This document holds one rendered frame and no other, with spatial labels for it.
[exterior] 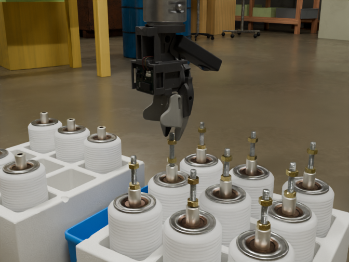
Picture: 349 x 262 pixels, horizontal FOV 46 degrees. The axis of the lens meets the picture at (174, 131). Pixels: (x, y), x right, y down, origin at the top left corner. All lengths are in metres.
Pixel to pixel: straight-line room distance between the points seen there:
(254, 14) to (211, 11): 1.38
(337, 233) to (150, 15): 0.52
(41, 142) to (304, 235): 0.78
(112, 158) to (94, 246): 0.34
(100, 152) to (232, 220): 0.43
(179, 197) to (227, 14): 6.76
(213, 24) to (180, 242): 6.73
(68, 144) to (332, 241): 0.68
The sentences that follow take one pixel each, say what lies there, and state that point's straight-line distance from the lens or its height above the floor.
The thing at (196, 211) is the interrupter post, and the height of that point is 0.28.
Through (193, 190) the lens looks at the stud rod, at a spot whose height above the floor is 0.31.
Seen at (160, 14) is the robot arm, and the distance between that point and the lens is 0.70.
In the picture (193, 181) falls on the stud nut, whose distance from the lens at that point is 0.63.
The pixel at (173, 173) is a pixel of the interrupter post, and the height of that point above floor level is 0.27.
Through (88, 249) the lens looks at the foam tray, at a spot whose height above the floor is 0.18.
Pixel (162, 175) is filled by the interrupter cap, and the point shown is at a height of 0.25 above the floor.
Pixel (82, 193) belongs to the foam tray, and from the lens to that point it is 0.96.
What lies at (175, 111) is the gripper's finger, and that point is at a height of 0.40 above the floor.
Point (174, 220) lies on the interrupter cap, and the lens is 0.67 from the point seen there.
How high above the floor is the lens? 0.59
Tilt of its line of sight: 18 degrees down
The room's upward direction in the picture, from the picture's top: straight up
